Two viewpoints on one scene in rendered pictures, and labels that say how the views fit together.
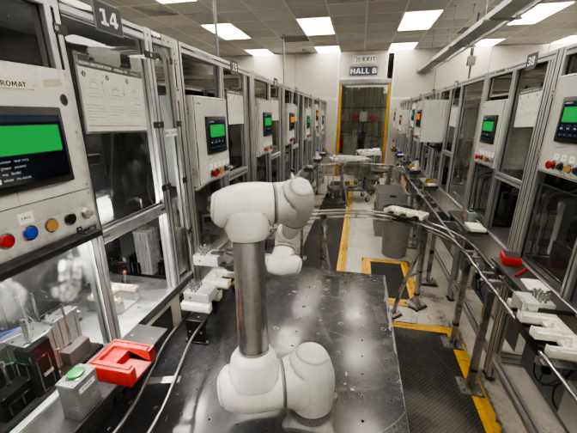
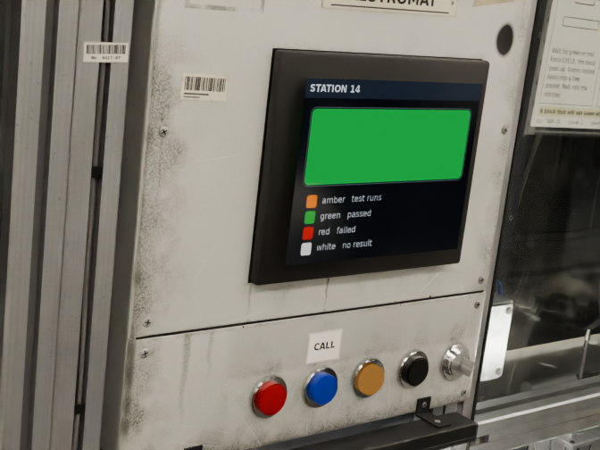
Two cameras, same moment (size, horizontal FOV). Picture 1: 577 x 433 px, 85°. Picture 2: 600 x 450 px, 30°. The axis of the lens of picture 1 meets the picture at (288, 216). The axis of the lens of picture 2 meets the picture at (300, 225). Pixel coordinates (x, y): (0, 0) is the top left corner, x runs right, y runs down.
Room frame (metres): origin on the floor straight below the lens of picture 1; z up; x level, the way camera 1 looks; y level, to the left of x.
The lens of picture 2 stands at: (-0.03, 0.09, 1.80)
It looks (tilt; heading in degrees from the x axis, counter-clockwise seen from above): 13 degrees down; 38
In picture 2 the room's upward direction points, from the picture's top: 7 degrees clockwise
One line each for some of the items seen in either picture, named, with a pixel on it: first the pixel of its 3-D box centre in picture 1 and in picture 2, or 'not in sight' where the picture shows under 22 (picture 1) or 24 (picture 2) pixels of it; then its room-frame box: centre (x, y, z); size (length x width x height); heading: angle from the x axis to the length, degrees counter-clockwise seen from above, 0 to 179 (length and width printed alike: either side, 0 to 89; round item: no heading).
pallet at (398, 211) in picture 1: (405, 215); not in sight; (2.75, -1.07, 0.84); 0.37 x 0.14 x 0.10; 46
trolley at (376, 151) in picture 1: (367, 167); not in sight; (7.68, -1.94, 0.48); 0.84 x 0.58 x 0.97; 176
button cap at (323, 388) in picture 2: (30, 232); (320, 387); (0.76, 0.67, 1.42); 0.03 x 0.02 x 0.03; 168
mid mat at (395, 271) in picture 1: (387, 278); not in sight; (3.07, -1.09, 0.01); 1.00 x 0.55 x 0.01; 168
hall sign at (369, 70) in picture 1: (363, 70); not in sight; (9.06, -1.97, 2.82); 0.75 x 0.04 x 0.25; 78
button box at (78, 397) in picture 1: (77, 390); not in sight; (0.70, 0.60, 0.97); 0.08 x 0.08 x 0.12; 78
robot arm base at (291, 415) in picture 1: (312, 401); not in sight; (0.90, -0.09, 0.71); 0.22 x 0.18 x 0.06; 168
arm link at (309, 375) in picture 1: (308, 375); not in sight; (0.88, -0.07, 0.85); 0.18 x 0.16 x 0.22; 99
